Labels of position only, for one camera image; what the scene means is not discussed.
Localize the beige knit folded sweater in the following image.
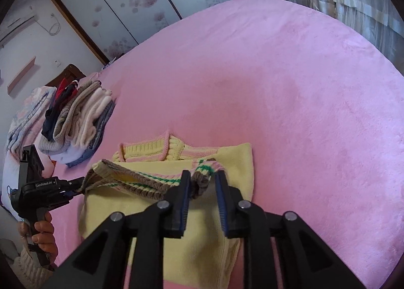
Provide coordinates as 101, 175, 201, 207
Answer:
38, 80, 101, 156

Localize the white air conditioner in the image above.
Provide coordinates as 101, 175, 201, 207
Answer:
0, 13, 36, 48

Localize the cream fleece folded garment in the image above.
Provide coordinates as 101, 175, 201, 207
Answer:
49, 87, 112, 164

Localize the cream knit sleeve cuff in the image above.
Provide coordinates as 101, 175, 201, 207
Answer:
11, 248, 54, 289

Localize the red dark garment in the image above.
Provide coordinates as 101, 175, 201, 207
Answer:
41, 78, 78, 141

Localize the blue denim folded garment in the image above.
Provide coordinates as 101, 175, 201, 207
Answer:
66, 100, 115, 168

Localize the person left hand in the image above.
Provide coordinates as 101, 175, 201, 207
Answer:
17, 212, 58, 264

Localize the floral folded quilt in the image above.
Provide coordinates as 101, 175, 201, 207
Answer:
6, 86, 57, 160

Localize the yellow striped knit sweater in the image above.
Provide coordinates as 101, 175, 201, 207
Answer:
79, 134, 254, 288

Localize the pink fleece bed blanket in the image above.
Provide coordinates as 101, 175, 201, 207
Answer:
40, 0, 404, 289

